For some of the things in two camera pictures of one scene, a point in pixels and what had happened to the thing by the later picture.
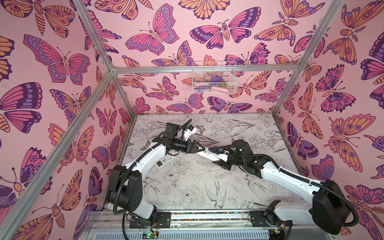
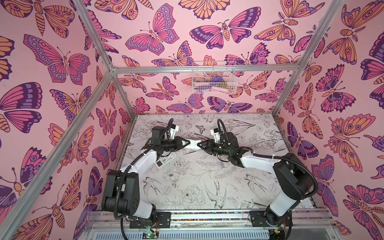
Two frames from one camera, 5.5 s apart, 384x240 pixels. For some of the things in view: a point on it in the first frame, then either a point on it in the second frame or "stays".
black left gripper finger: x=193 y=149 → x=182 y=146
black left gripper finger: x=194 y=142 → x=180 y=139
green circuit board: x=150 y=234 stays
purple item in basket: x=218 y=79 stays
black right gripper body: x=224 y=159 → x=210 y=147
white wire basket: x=214 y=77 stays
